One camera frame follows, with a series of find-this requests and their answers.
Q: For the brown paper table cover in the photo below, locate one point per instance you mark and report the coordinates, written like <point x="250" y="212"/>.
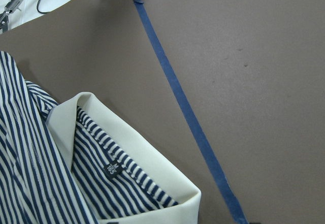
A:
<point x="252" y="71"/>

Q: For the navy white striped polo shirt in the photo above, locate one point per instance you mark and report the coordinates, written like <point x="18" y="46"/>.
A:
<point x="78" y="162"/>

